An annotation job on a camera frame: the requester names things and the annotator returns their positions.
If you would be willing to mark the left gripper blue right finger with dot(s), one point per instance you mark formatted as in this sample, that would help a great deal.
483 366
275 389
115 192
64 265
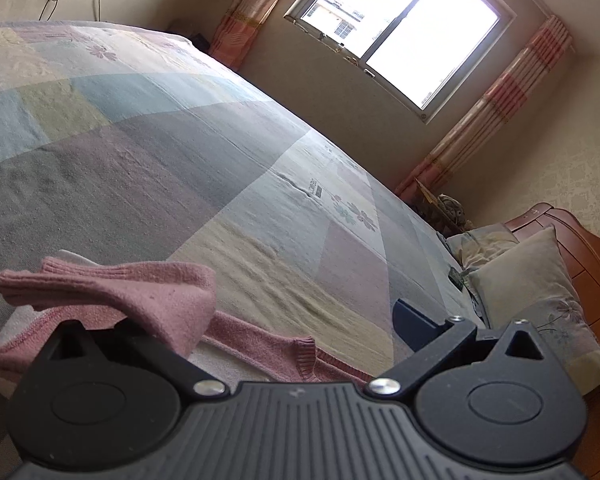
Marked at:
437 347

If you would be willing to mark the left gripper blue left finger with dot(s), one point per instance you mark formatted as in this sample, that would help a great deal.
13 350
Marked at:
142 350

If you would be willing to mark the pink and white knit sweater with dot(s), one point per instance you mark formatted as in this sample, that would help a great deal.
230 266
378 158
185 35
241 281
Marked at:
172 301

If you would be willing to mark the small dark remote on bed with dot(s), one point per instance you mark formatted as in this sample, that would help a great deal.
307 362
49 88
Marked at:
456 278

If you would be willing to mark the pastel patchwork pillow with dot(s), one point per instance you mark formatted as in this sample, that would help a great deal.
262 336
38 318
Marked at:
530 281

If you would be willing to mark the wooden nightstand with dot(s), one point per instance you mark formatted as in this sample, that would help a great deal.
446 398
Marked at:
431 210

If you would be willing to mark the cluttered items on nightstand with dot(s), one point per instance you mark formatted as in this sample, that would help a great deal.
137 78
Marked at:
453 209

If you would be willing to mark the wooden headboard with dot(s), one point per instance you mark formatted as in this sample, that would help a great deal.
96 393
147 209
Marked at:
580 249

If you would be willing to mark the pastel patchwork bed sheet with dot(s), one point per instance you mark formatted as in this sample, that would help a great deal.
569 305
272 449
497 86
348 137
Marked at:
121 144

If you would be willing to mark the right orange plaid curtain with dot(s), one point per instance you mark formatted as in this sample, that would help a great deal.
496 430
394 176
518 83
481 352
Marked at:
501 102

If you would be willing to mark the orange plaid curtain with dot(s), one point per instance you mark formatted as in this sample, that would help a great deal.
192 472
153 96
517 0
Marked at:
501 102
239 27

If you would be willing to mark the left orange plaid curtain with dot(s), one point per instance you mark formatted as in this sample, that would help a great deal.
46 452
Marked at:
239 27

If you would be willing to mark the window with white frame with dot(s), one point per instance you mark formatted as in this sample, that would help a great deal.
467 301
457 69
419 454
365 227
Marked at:
420 51

